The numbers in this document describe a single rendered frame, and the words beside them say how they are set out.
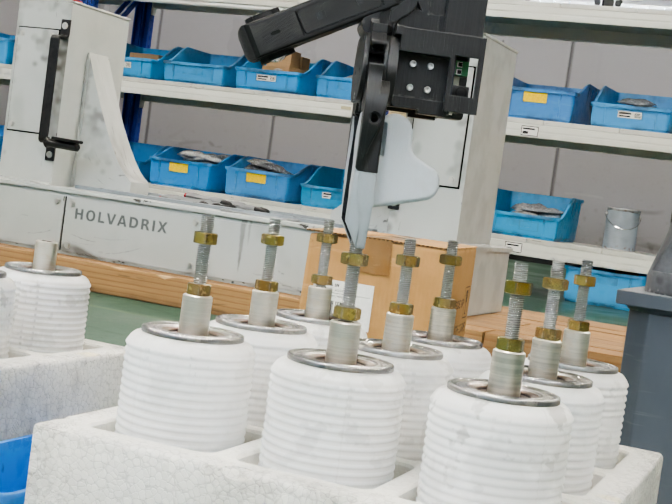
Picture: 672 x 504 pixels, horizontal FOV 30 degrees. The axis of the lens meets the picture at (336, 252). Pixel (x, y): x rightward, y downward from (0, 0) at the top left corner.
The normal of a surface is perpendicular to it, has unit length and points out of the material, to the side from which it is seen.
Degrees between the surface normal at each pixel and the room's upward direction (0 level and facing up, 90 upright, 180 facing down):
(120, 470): 90
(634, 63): 90
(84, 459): 90
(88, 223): 90
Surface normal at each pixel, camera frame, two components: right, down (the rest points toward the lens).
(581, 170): -0.40, 0.00
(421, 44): 0.07, 0.06
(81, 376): 0.91, 0.15
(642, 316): -0.92, -0.11
